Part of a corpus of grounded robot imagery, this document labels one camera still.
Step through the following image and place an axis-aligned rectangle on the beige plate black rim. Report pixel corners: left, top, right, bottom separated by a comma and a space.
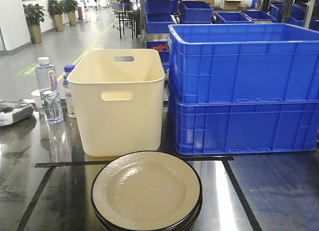
95, 200, 202, 231
91, 151, 202, 226

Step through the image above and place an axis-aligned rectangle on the cream plastic storage bin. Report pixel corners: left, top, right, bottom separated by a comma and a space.
67, 49, 165, 157

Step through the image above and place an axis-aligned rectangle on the upper large blue crate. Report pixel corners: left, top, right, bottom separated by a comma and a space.
168, 23, 319, 104

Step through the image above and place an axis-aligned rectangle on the blue capped drink bottle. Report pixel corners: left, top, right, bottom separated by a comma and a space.
63, 64, 76, 118

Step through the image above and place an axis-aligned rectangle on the clear water bottle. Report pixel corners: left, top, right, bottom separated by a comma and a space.
36, 56, 63, 123

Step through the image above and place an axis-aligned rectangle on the white paper cup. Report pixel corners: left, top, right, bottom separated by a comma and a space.
31, 89, 44, 116

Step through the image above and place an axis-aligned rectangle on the grey handheld device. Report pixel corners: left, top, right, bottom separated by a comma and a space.
0, 100, 33, 127

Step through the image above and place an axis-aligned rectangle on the potted plant gold pot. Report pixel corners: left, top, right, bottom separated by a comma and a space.
23, 3, 45, 44

